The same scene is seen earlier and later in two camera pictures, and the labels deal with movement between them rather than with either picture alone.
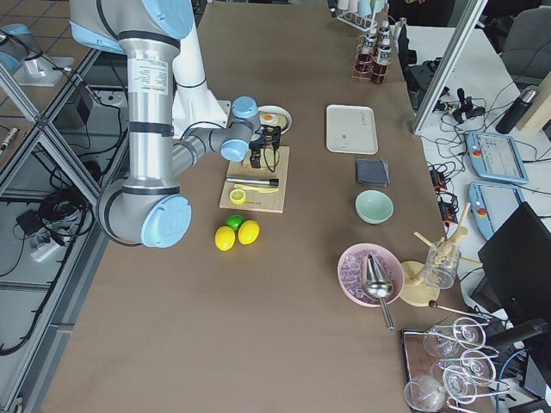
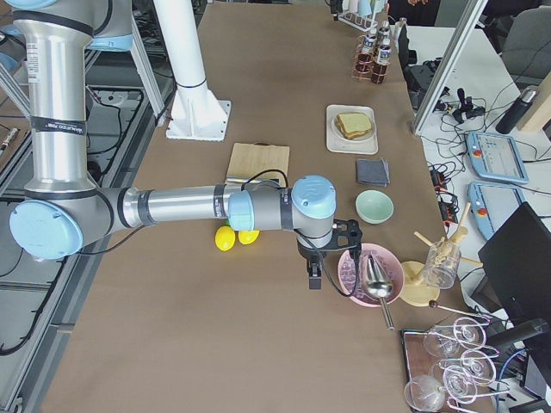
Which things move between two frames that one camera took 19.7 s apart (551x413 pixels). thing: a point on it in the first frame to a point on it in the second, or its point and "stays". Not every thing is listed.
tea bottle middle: (368, 46) stays
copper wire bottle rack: (367, 68) stays
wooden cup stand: (412, 289) stays
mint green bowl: (374, 206) stays
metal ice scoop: (379, 285) stays
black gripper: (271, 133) to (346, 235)
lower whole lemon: (225, 238) stays
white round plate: (276, 109) to (364, 137)
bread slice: (282, 121) to (352, 134)
